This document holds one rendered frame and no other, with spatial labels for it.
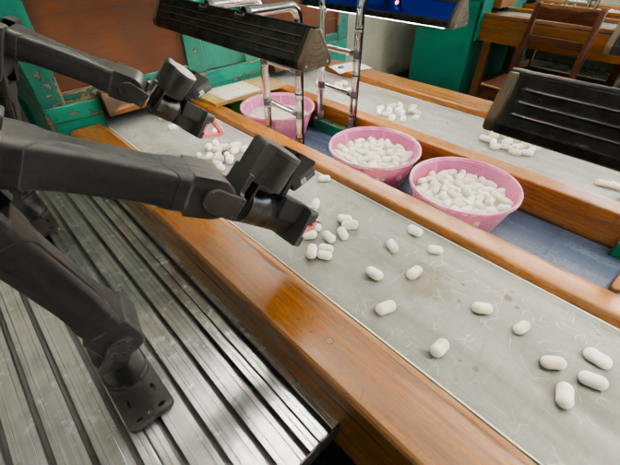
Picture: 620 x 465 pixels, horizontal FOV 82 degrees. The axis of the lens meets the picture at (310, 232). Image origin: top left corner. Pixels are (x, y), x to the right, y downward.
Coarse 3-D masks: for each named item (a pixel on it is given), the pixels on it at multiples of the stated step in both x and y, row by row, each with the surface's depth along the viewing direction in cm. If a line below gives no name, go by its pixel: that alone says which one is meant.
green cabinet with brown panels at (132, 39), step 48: (0, 0) 90; (48, 0) 97; (96, 0) 104; (144, 0) 112; (192, 0) 120; (96, 48) 109; (144, 48) 118; (192, 48) 128; (48, 96) 105; (96, 96) 114
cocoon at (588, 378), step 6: (582, 372) 52; (588, 372) 51; (582, 378) 51; (588, 378) 51; (594, 378) 51; (600, 378) 50; (588, 384) 51; (594, 384) 50; (600, 384) 50; (606, 384) 50
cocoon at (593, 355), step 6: (588, 348) 55; (594, 348) 54; (588, 354) 54; (594, 354) 54; (600, 354) 53; (594, 360) 54; (600, 360) 53; (606, 360) 53; (600, 366) 53; (606, 366) 53
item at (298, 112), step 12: (204, 0) 86; (216, 0) 86; (228, 0) 88; (240, 0) 90; (252, 0) 92; (288, 0) 84; (252, 12) 78; (264, 12) 80; (276, 12) 82; (300, 12) 86; (264, 60) 103; (264, 72) 105; (300, 72) 95; (264, 84) 108; (300, 84) 97; (264, 96) 110; (300, 96) 99; (264, 108) 113; (288, 108) 105; (300, 108) 101; (300, 120) 103; (300, 132) 106
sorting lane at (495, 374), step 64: (128, 128) 120; (320, 192) 90; (384, 256) 72; (448, 256) 72; (384, 320) 61; (448, 320) 61; (512, 320) 61; (576, 320) 61; (448, 384) 52; (512, 384) 52; (576, 384) 52; (576, 448) 46
